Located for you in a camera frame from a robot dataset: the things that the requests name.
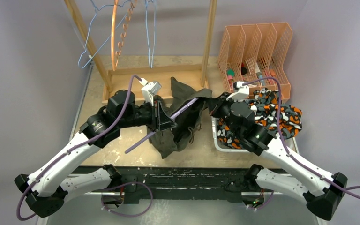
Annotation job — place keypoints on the orange camouflage shorts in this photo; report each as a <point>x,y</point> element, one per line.
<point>282,119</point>

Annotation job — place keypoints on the light blue wire hanger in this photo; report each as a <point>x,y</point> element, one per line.
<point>97,15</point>

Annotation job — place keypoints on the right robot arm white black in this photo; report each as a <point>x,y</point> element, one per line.
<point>317,188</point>

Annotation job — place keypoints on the olive green shorts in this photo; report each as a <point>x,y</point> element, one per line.
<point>188,122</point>

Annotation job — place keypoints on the items in file organizer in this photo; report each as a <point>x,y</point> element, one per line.
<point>230,73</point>

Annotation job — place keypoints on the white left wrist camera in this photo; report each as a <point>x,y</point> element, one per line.
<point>149,89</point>

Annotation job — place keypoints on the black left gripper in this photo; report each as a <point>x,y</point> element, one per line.
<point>164,121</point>

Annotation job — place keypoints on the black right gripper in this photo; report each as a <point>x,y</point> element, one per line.
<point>215,105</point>

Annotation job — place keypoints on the aluminium frame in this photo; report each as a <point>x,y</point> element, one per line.
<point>269,183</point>

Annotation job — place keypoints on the white plastic basket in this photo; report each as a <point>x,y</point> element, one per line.
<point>217,146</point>

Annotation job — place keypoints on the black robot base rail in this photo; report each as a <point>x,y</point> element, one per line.
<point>188,183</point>

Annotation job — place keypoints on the purple plastic hanger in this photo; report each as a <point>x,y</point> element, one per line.
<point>175,115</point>

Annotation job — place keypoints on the orange plastic file organizer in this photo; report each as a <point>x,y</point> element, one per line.
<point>266,44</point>

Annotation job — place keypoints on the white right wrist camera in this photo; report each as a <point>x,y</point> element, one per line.
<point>241,91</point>

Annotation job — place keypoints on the orange plastic hanger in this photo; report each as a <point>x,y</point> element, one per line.
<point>116,46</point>

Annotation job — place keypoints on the wooden clothes rack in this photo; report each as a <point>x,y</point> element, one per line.
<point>194,75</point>

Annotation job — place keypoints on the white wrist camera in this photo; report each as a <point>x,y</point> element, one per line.
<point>149,89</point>
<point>241,91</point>

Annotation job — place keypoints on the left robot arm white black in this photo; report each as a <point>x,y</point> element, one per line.
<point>48,189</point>

